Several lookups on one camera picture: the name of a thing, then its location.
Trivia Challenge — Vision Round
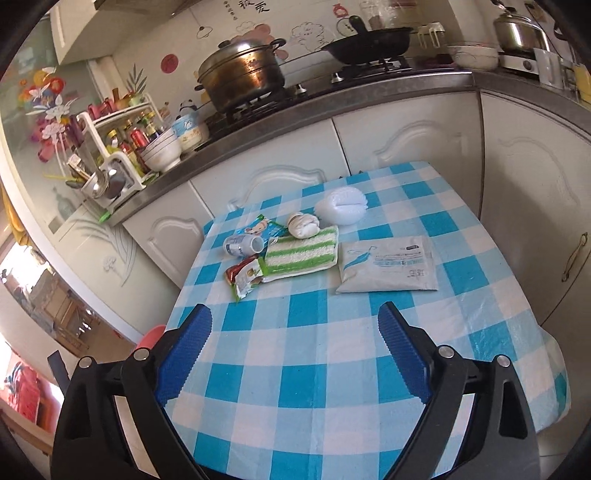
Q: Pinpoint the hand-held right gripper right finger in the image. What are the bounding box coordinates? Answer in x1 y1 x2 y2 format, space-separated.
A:
378 302 541 480

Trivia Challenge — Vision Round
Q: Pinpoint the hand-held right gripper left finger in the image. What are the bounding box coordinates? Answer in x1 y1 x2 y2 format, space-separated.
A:
50 303 218 480

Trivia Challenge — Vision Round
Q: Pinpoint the red plastic basin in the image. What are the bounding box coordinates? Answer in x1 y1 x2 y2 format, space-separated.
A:
134 324 167 356

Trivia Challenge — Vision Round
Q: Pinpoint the white wet wipes packet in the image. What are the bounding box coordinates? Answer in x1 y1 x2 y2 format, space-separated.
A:
335 235 439 294

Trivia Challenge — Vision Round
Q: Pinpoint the red green snack wrapper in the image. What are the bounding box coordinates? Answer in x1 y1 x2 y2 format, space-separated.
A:
224 255 269 303

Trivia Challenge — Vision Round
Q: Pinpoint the white plastic bottle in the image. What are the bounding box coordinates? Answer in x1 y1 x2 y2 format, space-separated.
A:
223 232 265 257

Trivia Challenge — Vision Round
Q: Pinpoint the green white striped sponge cloth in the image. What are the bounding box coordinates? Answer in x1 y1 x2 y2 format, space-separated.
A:
262 224 340 279

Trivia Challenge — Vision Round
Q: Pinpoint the small white bun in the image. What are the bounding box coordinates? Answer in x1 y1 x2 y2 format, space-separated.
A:
287 212 321 240

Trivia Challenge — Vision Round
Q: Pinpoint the blue white checkered tablecloth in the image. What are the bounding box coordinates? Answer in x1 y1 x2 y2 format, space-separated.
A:
164 160 570 480

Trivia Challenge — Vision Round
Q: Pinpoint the blue snack wrapper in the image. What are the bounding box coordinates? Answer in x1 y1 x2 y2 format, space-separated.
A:
235 213 284 243

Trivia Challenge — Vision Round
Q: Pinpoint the white foam fruit net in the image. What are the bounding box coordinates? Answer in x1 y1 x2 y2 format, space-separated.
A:
315 187 369 225

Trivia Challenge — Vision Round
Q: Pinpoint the white seasoning rack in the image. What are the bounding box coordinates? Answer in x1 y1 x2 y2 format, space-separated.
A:
65 92 167 208

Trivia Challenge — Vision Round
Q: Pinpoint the white bowl on counter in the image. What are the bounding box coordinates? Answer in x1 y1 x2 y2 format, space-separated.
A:
139 129 183 172

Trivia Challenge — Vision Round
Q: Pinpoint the blue printed white bowl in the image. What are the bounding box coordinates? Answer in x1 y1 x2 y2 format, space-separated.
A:
172 115 211 153

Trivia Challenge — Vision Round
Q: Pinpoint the white kitchen cabinet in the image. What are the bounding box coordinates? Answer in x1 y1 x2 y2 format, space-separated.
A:
122 85 591 324

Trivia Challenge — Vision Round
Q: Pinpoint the black gas stove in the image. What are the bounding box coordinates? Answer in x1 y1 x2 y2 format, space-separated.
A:
203 60 416 134

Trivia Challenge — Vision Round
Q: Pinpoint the flower window sticker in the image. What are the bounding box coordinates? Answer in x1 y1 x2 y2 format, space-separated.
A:
18 67 79 162

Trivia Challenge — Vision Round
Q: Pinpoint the metal steamer pot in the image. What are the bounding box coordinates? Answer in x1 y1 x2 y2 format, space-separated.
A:
194 38 288 114

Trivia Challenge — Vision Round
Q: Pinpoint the white patterned bowl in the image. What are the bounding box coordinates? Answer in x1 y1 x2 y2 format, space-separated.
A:
445 44 501 71

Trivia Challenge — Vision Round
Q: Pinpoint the white induction cooker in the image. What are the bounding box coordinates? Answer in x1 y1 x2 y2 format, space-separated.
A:
501 52 541 73

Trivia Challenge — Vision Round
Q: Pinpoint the black wok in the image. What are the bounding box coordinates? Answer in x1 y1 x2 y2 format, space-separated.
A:
320 15 415 65

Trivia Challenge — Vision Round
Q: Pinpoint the white plastic holder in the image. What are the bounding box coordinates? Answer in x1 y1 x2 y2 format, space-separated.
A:
418 25 446 49

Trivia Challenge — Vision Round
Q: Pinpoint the translucent white container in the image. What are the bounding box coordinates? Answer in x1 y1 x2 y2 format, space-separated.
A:
538 48 566 88

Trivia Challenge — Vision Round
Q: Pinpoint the stainless steel pot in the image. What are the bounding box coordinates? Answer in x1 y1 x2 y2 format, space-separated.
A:
492 2 552 51

